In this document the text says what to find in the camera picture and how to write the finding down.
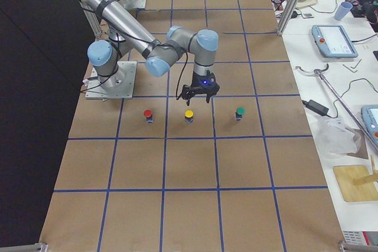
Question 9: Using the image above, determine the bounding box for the green push button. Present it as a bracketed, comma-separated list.
[235, 107, 245, 121]

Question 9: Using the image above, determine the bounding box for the black power adapter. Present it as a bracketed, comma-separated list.
[302, 100, 329, 116]

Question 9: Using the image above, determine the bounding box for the clear plastic bag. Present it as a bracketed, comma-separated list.
[311, 117, 368, 159]

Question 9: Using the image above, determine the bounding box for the blue teach pendant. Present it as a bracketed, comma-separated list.
[361, 104, 377, 150]
[311, 25, 359, 58]

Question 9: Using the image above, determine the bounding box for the small colourful remote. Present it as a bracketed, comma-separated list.
[302, 13, 314, 19]

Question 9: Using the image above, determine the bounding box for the wooden cutting board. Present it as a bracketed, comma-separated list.
[333, 165, 377, 202]

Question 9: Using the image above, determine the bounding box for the red push button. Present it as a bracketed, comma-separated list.
[144, 109, 154, 123]

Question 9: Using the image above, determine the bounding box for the metal reacher tool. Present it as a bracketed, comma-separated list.
[295, 63, 378, 150]

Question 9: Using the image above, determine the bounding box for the light blue plastic cup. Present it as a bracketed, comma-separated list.
[334, 1, 353, 21]

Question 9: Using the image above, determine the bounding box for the yellow push button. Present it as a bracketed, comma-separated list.
[184, 110, 194, 124]

